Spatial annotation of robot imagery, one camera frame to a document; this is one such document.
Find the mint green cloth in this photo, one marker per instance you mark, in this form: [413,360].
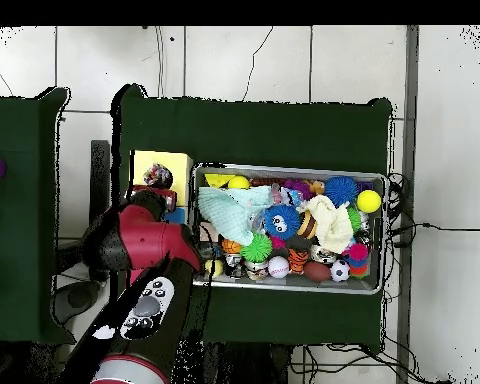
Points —
[228,204]

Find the small blue spiky ball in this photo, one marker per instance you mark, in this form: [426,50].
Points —
[282,222]

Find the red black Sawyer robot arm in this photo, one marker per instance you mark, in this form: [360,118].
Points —
[144,240]

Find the wooden box with three holes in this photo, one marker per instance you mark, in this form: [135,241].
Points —
[180,168]

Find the yellow cheese wedge toy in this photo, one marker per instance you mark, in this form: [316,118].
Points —
[216,180]

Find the yellow smiley face ball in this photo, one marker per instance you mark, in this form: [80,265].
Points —
[238,183]

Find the dark green table cloth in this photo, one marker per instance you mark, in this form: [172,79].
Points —
[16,240]
[256,136]

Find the purple knobbly rubber toy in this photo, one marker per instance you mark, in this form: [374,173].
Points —
[298,186]

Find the grey round seat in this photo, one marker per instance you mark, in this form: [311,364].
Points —
[80,298]

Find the cream white cloth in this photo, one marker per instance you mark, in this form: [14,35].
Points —
[332,228]

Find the large blue spiky ball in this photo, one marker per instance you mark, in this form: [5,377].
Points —
[340,190]

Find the black and white soccer ball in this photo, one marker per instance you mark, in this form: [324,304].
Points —
[340,270]

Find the pink spiky ball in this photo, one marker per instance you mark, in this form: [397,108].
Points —
[358,252]

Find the plain yellow ball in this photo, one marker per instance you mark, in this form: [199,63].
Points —
[368,201]

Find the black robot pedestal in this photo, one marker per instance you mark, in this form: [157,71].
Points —
[256,368]

